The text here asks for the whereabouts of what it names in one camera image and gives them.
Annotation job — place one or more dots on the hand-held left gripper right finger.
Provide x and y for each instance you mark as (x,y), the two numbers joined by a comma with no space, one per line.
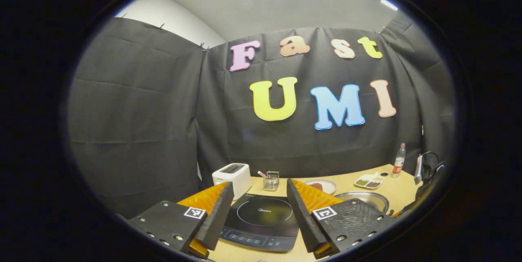
(299,217)

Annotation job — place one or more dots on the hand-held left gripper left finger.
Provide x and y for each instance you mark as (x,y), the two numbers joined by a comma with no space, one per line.
(218,217)

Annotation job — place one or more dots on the black induction cooktop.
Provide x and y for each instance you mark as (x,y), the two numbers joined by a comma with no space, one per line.
(261,221)

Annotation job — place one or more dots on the stainless steel pot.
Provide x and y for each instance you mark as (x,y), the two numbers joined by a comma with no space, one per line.
(367,199)

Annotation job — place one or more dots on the raw red meat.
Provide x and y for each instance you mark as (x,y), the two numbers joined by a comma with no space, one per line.
(317,186)

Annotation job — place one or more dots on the clear plastic water bottle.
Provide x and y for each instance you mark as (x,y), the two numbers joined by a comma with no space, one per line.
(399,164)

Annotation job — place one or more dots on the white toaster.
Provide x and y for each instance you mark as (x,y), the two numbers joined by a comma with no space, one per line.
(232,178)

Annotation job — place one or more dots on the round white plate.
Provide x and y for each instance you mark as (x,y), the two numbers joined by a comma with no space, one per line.
(328,186)

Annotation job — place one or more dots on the white divided dish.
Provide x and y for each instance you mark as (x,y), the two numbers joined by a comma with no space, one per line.
(369,181)

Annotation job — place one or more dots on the pink stick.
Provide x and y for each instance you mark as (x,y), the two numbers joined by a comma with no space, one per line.
(261,173)

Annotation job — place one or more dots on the black backdrop cloth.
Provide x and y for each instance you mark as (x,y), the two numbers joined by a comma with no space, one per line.
(130,111)

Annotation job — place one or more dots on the small ceiling light panel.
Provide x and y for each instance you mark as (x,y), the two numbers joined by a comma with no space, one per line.
(388,3)

